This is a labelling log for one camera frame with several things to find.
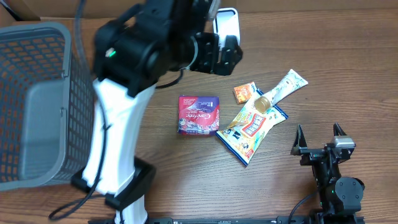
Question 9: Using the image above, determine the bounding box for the small orange box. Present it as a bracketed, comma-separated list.
[233, 82, 257, 104]

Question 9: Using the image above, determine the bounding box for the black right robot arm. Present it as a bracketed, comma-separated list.
[290, 123, 364, 217]

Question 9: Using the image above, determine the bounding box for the white green tissue pack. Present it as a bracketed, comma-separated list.
[254, 69, 308, 113]

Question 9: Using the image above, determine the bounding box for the grey plastic mesh basket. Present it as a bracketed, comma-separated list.
[1, 22, 94, 191]

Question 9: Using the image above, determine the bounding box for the white barcode scanner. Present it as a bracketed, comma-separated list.
[213, 7, 240, 49]

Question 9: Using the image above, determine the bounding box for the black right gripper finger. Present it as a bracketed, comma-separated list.
[290, 124, 308, 156]
[333, 123, 346, 136]

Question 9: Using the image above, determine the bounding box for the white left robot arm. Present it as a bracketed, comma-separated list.
[72, 0, 243, 223]

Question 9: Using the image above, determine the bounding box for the yellow snack bag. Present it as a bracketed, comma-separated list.
[216, 89, 288, 165]

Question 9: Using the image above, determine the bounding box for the red purple Carefree pack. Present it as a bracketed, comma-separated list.
[178, 95, 220, 136]

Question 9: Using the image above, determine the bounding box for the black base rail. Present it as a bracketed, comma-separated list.
[88, 216, 366, 224]

